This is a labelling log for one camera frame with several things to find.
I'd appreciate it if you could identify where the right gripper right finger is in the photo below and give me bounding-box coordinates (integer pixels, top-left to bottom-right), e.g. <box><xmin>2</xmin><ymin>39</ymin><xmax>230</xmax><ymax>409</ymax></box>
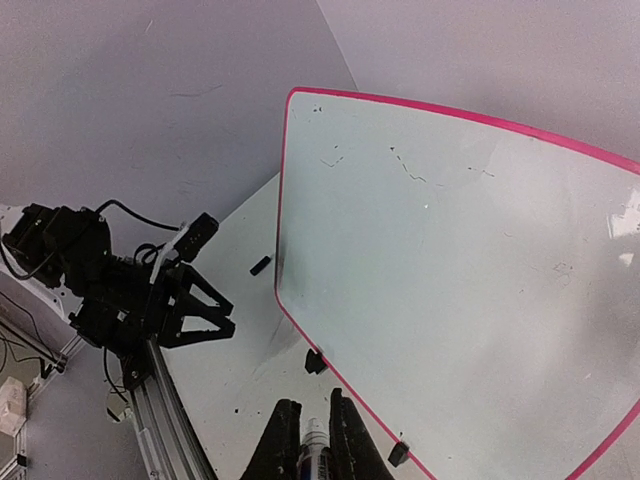
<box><xmin>329</xmin><ymin>388</ymin><xmax>390</xmax><ymax>480</ymax></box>

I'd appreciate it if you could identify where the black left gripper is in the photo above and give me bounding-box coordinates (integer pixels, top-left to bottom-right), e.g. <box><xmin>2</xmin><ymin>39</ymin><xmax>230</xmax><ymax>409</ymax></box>
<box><xmin>67</xmin><ymin>255</ymin><xmax>236</xmax><ymax>350</ymax></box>

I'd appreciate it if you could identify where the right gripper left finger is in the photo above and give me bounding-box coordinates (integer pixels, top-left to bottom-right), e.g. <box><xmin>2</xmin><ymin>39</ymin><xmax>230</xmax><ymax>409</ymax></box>
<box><xmin>241</xmin><ymin>399</ymin><xmax>302</xmax><ymax>480</ymax></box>

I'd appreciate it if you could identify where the whiteboard marker pen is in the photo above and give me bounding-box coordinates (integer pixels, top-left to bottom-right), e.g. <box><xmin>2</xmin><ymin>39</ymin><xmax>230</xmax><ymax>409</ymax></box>
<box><xmin>297</xmin><ymin>417</ymin><xmax>333</xmax><ymax>480</ymax></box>

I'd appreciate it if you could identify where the black marker cap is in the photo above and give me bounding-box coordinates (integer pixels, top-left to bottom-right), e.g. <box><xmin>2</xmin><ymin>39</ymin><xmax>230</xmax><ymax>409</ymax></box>
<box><xmin>249</xmin><ymin>256</ymin><xmax>272</xmax><ymax>276</ymax></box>

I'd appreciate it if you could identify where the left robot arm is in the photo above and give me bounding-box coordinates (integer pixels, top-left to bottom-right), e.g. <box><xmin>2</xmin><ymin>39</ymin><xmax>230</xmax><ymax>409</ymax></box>
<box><xmin>1</xmin><ymin>204</ymin><xmax>235</xmax><ymax>357</ymax></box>

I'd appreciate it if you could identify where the right black whiteboard stand clip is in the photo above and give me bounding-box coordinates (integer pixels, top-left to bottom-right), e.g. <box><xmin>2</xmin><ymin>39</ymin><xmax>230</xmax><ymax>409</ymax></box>
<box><xmin>388</xmin><ymin>440</ymin><xmax>410</xmax><ymax>468</ymax></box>

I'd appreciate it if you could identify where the black whiteboard stand clip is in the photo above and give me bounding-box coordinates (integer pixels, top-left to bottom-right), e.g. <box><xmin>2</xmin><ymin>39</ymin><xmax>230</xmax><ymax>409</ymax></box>
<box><xmin>388</xmin><ymin>440</ymin><xmax>410</xmax><ymax>468</ymax></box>
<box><xmin>304</xmin><ymin>349</ymin><xmax>328</xmax><ymax>375</ymax></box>

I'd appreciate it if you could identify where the left black whiteboard stand clip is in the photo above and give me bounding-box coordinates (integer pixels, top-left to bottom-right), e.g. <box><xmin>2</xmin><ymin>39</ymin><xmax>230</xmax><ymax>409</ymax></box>
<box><xmin>304</xmin><ymin>349</ymin><xmax>328</xmax><ymax>375</ymax></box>

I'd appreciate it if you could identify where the pink framed whiteboard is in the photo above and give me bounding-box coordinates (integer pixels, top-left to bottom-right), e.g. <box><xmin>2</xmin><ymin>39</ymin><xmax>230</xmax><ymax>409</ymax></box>
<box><xmin>275</xmin><ymin>88</ymin><xmax>639</xmax><ymax>479</ymax></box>

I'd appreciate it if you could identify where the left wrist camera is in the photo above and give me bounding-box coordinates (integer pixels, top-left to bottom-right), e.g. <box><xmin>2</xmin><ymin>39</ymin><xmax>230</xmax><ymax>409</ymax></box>
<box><xmin>149</xmin><ymin>212</ymin><xmax>219</xmax><ymax>285</ymax></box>

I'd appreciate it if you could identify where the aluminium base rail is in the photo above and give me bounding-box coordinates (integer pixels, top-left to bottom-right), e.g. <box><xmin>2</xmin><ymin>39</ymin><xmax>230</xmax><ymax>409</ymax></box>
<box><xmin>29</xmin><ymin>334</ymin><xmax>216</xmax><ymax>480</ymax></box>

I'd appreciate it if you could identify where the black left camera cable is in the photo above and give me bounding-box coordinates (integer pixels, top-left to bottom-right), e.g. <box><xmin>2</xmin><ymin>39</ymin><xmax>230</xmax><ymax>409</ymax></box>
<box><xmin>94</xmin><ymin>198</ymin><xmax>181</xmax><ymax>234</ymax></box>

